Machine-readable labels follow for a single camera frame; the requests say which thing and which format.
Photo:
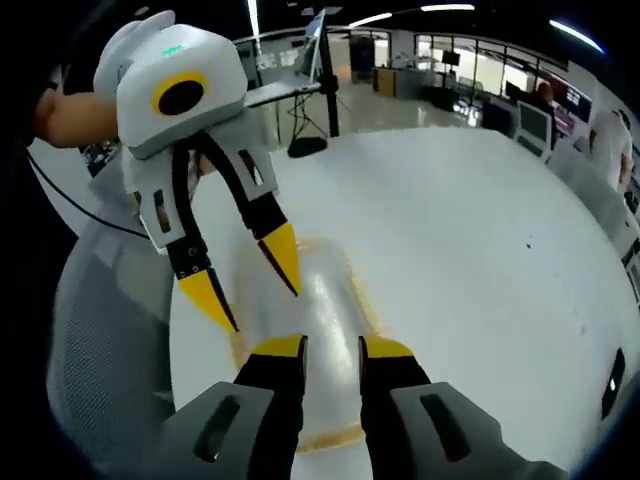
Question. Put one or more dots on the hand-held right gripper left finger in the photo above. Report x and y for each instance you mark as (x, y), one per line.
(270, 425)

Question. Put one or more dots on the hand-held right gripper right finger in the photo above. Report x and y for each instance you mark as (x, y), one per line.
(400, 430)

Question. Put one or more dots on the white office chair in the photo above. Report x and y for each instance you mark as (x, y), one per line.
(532, 125)

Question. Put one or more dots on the monitor on tripod stand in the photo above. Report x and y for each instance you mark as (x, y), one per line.
(314, 45)

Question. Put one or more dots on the dark wall screen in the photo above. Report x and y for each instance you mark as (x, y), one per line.
(572, 102)

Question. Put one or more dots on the clear container with yellow buckles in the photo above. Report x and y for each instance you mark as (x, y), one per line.
(367, 305)

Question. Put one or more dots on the black phone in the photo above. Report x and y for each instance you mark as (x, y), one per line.
(614, 370)

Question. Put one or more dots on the white ceiling light strip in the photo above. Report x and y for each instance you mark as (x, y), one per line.
(370, 20)
(575, 32)

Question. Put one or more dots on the black tripod stand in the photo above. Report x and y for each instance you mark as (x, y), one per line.
(330, 90)

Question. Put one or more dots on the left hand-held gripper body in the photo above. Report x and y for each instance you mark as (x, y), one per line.
(200, 60)

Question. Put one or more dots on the grey mesh office chair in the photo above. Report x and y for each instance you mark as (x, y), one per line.
(110, 350)

